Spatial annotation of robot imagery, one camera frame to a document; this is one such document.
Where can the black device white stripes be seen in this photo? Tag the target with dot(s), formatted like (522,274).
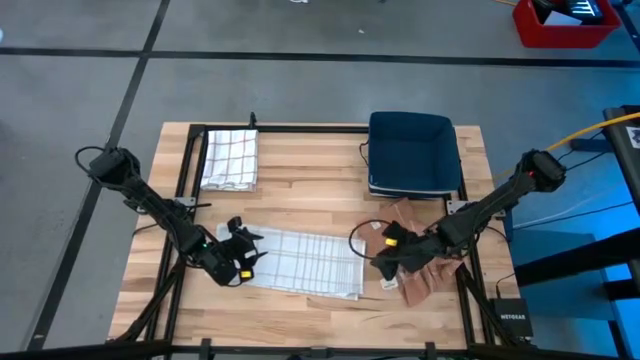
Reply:
(585,7)

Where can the red plastic crate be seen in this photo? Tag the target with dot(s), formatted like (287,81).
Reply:
(565,37)

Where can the plain pink towel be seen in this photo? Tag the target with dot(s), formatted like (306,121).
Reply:
(425,287)

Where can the black metal table frame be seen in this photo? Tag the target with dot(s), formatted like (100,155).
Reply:
(300,129)

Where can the white towel thin beige stripes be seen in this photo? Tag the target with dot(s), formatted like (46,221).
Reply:
(310,265)

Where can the navy blue fabric bin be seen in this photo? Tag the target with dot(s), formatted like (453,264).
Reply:
(415,150)

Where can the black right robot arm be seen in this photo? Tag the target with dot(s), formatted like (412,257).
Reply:
(500,195)

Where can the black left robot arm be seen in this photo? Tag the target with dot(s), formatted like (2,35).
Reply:
(150,200)

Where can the black metal stand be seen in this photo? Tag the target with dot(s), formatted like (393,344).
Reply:
(575,260)

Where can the white paper sheet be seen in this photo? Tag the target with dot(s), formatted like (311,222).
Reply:
(562,19)

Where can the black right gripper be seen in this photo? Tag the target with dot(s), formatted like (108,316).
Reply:
(420,250)

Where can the black Netgear network switch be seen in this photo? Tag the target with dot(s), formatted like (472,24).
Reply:
(512,317)

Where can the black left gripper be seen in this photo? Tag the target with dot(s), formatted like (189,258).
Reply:
(227,262)

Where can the white towel red grid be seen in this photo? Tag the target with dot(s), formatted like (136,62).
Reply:
(230,160)

